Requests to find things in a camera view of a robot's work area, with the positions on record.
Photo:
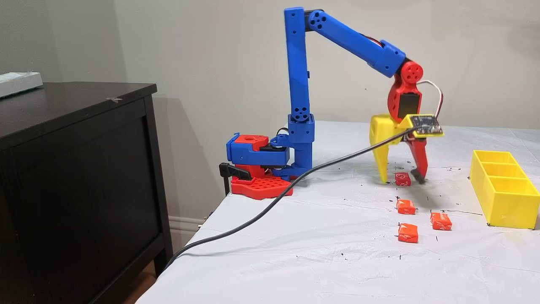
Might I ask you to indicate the yellow three-compartment box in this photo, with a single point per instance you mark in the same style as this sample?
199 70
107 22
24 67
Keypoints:
506 207

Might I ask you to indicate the white plastic table cover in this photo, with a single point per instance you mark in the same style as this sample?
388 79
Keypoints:
337 261

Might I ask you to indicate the camera board in yellow mount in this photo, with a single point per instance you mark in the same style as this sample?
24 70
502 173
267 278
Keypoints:
426 124

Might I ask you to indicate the dark wooden cabinet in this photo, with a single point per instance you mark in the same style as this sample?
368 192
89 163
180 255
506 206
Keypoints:
84 190

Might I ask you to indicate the red Starburst candy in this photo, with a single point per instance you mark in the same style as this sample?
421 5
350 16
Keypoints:
403 179

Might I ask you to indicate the white flat box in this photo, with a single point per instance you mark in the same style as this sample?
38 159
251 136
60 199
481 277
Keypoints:
19 83

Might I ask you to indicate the black table clamp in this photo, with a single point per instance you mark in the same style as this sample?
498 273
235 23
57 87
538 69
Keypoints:
236 172

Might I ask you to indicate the orange starburst candy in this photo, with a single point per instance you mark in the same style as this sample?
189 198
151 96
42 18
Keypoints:
441 221
406 207
408 233

